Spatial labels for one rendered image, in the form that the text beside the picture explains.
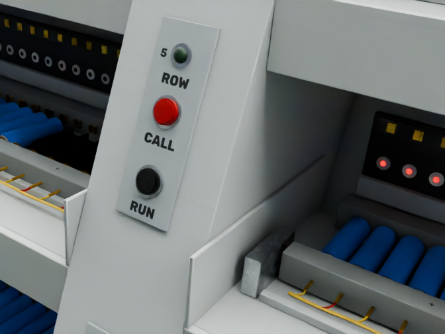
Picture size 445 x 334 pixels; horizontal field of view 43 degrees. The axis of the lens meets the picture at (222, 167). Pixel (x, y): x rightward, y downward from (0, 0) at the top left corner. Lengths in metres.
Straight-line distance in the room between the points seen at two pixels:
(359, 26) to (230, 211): 0.13
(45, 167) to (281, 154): 0.19
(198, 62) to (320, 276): 0.15
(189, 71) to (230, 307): 0.15
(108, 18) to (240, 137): 0.13
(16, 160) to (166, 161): 0.19
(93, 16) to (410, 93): 0.21
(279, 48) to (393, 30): 0.06
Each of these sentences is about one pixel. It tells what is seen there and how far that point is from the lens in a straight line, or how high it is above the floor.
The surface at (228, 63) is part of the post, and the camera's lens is 0.32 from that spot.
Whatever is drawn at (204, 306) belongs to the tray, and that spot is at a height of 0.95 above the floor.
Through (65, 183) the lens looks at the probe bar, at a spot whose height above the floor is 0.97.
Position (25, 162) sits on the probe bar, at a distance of 0.48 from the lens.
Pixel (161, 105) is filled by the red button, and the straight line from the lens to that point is 0.34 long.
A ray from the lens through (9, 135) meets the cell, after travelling 0.55.
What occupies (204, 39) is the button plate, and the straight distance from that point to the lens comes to 0.33.
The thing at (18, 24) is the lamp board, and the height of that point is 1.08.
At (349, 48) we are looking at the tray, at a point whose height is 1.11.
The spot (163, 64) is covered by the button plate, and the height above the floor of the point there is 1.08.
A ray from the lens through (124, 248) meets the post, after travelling 0.36.
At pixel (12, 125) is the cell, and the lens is 0.57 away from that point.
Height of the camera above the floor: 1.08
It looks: 8 degrees down
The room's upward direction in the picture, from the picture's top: 15 degrees clockwise
